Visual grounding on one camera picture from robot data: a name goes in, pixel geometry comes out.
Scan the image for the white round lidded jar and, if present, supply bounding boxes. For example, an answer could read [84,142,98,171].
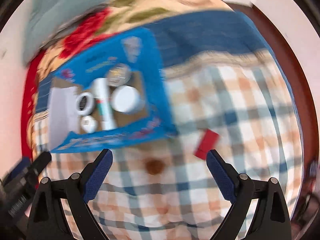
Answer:
[111,86,145,114]

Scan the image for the brown walnut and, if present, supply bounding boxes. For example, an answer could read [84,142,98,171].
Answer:
[145,159,165,176]

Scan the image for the white tube red band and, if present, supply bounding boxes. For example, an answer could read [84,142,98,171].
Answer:
[92,77,117,131]

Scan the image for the white jar black label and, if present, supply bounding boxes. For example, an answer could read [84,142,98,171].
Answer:
[75,92,95,116]

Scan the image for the brown wooden bed frame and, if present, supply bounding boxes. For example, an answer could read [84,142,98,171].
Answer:
[227,2,319,229]

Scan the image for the grey-blue pillow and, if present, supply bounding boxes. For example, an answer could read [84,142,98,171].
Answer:
[22,0,108,65]

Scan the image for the white egg-shaped case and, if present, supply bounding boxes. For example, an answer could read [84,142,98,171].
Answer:
[80,115,98,134]

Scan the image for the plaid bed sheet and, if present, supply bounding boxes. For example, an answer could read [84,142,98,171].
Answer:
[44,9,303,239]

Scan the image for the silver can gold top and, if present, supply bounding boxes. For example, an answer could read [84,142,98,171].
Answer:
[106,63,132,87]

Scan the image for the red rose floral blanket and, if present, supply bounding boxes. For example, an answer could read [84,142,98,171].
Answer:
[21,0,229,158]

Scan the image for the red rectangular block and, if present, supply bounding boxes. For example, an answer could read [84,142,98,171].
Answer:
[194,129,220,160]

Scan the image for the blue cardboard milk box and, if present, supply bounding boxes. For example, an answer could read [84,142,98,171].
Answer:
[35,28,176,153]

